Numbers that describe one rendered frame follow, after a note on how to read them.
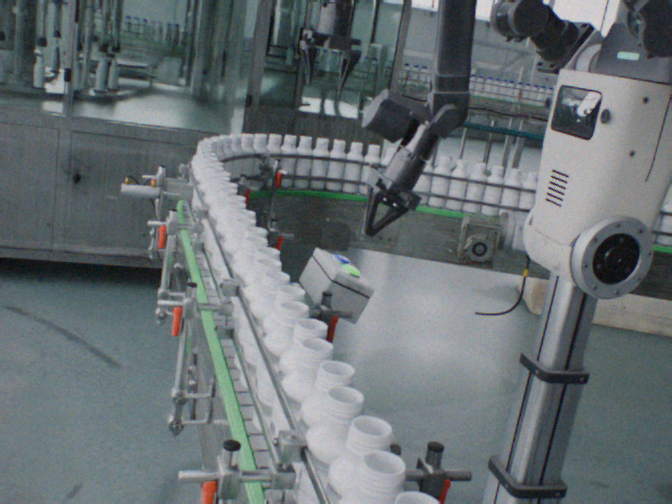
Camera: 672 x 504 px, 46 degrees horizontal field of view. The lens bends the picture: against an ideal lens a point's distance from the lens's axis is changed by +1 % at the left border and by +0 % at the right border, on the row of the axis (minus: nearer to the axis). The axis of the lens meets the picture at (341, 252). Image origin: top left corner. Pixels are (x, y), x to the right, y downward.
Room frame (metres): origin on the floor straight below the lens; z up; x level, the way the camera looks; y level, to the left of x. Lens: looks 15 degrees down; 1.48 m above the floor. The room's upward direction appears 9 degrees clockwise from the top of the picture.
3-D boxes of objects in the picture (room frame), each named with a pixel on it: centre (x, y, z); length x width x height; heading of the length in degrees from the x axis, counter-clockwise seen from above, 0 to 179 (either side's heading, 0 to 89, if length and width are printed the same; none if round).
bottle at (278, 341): (0.90, 0.05, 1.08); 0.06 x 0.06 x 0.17
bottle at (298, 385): (0.79, 0.01, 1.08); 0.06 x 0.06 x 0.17
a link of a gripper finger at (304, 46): (1.53, 0.10, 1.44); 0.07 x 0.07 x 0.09; 18
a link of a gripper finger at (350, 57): (1.54, 0.07, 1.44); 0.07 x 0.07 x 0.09; 18
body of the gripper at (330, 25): (1.53, 0.09, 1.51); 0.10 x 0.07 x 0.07; 108
